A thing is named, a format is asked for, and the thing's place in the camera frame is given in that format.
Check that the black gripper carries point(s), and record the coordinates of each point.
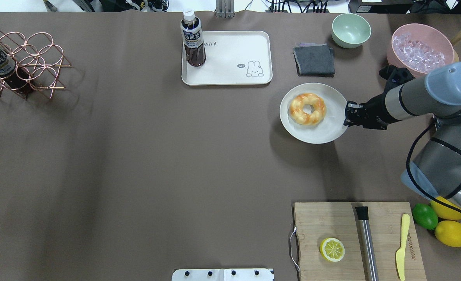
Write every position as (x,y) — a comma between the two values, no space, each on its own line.
(375,111)

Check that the half lemon slice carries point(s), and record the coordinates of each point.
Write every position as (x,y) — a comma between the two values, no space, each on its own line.
(332,249)

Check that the folded grey cloth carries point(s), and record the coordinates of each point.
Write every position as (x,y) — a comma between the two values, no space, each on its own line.
(314,59)

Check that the green lime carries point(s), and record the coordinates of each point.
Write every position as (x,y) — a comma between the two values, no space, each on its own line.
(425,216)

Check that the copper wire bottle rack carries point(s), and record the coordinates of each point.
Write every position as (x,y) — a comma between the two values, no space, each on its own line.
(41,59)

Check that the cream rabbit tray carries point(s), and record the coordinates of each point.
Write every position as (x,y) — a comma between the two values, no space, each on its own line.
(233,58)

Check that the bamboo cutting board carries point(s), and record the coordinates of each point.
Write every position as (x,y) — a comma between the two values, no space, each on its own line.
(316,221)

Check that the pink bowl of ice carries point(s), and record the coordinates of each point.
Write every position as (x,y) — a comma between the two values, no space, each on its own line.
(419,48)

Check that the glazed twisted donut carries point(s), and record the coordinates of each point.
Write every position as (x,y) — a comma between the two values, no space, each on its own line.
(307,109)

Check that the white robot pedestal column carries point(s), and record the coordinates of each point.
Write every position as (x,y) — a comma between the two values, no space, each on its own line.
(236,274)

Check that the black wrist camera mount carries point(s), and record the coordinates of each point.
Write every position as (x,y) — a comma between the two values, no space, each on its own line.
(394,77)

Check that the yellow lemon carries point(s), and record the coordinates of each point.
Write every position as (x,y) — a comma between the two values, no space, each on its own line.
(445,212)
(449,233)

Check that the steel muddler black tip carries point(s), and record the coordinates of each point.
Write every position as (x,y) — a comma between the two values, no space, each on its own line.
(371,265)

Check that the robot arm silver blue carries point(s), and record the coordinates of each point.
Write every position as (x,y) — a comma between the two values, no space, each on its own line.
(436,169)

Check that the yellow plastic knife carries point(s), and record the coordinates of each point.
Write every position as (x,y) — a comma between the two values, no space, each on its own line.
(401,251)

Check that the aluminium frame post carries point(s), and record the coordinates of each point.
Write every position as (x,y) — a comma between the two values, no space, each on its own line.
(224,9)

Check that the grey round plate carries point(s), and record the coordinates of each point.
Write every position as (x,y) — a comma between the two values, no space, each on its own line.
(330,128)

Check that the tea bottle in rack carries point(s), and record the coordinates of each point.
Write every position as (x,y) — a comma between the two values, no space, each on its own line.
(14,77)

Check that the tea bottle on tray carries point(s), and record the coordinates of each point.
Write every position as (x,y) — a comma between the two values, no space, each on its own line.
(193,39)

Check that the mint green bowl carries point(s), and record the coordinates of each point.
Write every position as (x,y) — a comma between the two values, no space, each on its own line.
(350,30)

